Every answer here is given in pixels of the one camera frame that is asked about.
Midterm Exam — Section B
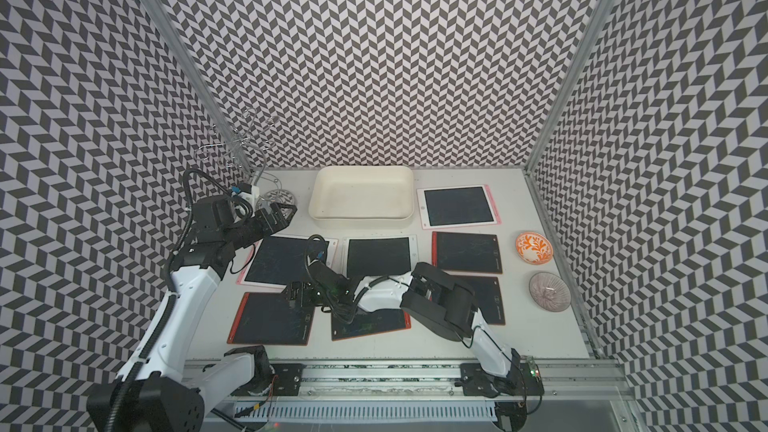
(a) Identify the red writing tablet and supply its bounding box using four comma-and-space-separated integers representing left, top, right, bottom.
331, 309, 411, 341
461, 276, 506, 325
227, 292, 315, 346

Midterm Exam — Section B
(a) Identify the white plastic storage box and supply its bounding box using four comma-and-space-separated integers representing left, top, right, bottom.
308, 166, 416, 229

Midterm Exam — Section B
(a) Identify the chrome wire stand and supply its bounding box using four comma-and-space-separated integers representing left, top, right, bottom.
193, 108, 296, 207

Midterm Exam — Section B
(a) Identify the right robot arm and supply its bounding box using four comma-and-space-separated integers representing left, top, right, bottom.
281, 259, 544, 414

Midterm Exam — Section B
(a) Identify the pink writing tablet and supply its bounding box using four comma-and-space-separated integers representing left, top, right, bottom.
236, 235, 338, 293
417, 184, 501, 230

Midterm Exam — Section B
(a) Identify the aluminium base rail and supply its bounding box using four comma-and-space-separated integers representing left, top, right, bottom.
128, 358, 637, 432

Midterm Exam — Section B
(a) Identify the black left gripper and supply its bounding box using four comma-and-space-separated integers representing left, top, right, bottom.
225, 202, 298, 251

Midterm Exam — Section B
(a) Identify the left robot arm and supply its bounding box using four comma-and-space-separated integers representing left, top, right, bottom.
86, 168, 297, 431

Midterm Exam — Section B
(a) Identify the orange patterned bowl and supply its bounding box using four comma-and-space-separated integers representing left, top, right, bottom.
515, 232, 554, 265

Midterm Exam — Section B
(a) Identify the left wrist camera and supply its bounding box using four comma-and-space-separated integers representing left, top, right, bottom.
231, 182, 260, 210

